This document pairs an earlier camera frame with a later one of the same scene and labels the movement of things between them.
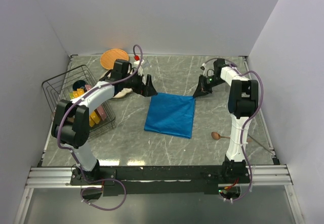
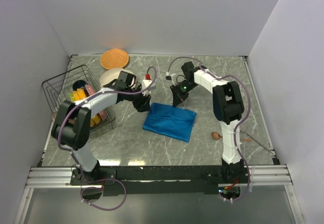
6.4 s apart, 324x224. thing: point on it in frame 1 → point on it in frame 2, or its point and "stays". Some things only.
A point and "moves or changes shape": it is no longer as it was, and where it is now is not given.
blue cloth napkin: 171,113 moves or changes shape
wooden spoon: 216,136 stays
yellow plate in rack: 94,118 stays
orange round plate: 108,57 stays
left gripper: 148,89 → 143,104
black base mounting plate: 159,181 stays
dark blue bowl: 78,84 stays
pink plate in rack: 100,109 stays
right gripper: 201,89 → 177,97
